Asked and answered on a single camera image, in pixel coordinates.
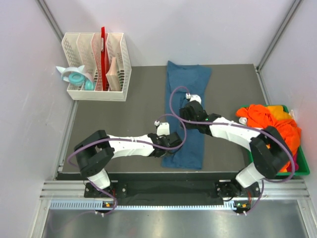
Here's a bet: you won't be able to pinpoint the blue t shirt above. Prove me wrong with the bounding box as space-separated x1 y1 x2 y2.
161 61 212 170

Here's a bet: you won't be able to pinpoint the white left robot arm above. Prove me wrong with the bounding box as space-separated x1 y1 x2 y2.
74 122 182 197

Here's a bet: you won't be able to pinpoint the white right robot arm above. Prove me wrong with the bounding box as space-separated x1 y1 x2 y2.
179 93 292 196

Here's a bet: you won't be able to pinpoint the white t shirt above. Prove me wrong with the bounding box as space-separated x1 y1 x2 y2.
239 117 248 125

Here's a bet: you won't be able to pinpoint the orange t shirt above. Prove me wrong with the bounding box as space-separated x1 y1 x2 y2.
235 104 302 172

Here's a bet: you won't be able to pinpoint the beige book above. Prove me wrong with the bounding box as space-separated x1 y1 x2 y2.
106 57 121 92

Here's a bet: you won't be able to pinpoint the red folder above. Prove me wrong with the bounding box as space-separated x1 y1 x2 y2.
101 26 109 91

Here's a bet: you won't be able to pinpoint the magenta t shirt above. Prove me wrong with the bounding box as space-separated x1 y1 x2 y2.
288 152 299 172

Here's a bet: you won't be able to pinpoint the teal cat ear headphones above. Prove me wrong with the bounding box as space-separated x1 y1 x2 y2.
56 65 96 91

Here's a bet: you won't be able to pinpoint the green plastic basket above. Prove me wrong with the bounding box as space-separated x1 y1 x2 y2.
241 105 311 177

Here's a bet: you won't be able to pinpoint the white file organizer rack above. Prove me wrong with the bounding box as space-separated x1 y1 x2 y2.
61 32 132 102

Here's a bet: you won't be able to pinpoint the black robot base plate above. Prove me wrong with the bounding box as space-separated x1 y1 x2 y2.
84 172 261 206

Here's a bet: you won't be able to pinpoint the grey slotted cable duct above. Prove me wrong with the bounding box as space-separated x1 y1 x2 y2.
50 200 248 211

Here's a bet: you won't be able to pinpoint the aluminium frame post right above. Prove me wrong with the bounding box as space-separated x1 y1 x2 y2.
256 0 303 73

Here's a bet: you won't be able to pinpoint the aluminium frame post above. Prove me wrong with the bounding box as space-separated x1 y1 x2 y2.
256 0 303 73
35 0 64 42

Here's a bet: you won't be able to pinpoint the aluminium frame post left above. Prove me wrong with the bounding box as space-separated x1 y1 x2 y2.
35 0 64 42

